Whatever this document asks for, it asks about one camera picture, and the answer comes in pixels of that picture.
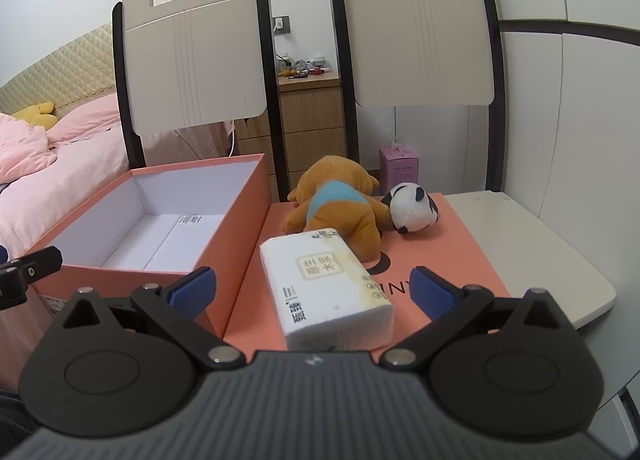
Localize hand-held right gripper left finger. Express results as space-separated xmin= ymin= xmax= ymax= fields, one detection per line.
xmin=50 ymin=266 xmax=247 ymax=375

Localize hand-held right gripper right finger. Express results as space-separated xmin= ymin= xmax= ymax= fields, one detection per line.
xmin=380 ymin=266 xmax=582 ymax=373

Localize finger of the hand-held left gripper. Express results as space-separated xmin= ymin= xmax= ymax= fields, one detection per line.
xmin=0 ymin=246 xmax=64 ymax=311

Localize orange box lid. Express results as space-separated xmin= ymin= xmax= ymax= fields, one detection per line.
xmin=224 ymin=192 xmax=512 ymax=353

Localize orange cardboard box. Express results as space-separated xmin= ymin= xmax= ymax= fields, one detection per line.
xmin=21 ymin=154 xmax=273 ymax=338

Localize white tissue pack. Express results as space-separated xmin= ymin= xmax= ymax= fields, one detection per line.
xmin=259 ymin=228 xmax=396 ymax=352

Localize white desktop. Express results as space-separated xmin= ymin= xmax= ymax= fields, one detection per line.
xmin=442 ymin=190 xmax=618 ymax=333

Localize panda plush toy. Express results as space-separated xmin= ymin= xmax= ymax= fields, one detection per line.
xmin=380 ymin=183 xmax=440 ymax=235

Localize brown plush bear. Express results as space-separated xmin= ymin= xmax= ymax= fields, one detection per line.
xmin=282 ymin=156 xmax=392 ymax=263

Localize small pink box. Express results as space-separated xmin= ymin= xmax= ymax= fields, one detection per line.
xmin=378 ymin=142 xmax=420 ymax=188

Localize yellow plush toy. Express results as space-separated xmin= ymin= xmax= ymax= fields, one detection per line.
xmin=11 ymin=100 xmax=58 ymax=129

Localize dark cloth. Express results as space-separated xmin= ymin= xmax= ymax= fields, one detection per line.
xmin=0 ymin=391 xmax=40 ymax=447

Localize beige quilted headboard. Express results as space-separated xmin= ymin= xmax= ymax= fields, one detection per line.
xmin=0 ymin=22 xmax=117 ymax=117

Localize wooden nightstand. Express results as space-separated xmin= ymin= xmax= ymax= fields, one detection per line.
xmin=232 ymin=74 xmax=348 ymax=201

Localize beige chair with black frame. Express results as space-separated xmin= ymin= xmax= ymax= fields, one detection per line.
xmin=111 ymin=0 xmax=291 ymax=203
xmin=326 ymin=0 xmax=506 ymax=193

